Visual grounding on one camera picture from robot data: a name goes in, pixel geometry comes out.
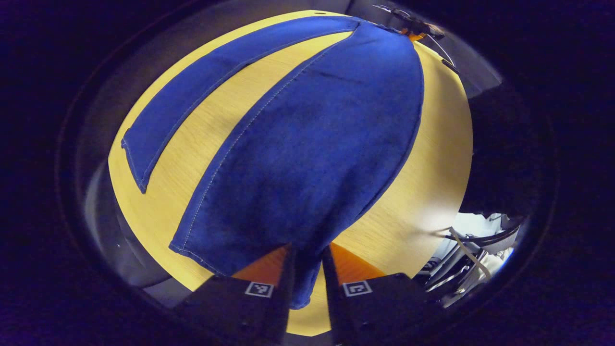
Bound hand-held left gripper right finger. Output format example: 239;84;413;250
321;244;434;345

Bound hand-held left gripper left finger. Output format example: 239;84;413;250
174;244;296;345

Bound blue denim jeans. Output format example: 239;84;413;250
121;16;426;310

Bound person's dark clothing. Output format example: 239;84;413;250
465;79;546;219

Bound black chair frame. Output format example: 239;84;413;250
416;214;527;309

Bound beige strap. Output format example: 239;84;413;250
451;229;492;280

